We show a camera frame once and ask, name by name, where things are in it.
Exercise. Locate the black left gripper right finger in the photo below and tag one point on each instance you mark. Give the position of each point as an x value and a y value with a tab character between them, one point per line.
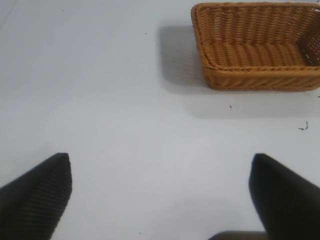
287	200

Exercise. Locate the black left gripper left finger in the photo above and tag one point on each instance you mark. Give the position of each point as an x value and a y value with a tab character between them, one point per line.
35	200

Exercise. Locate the brown wicker basket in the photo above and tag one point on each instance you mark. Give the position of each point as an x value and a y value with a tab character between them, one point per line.
252	50

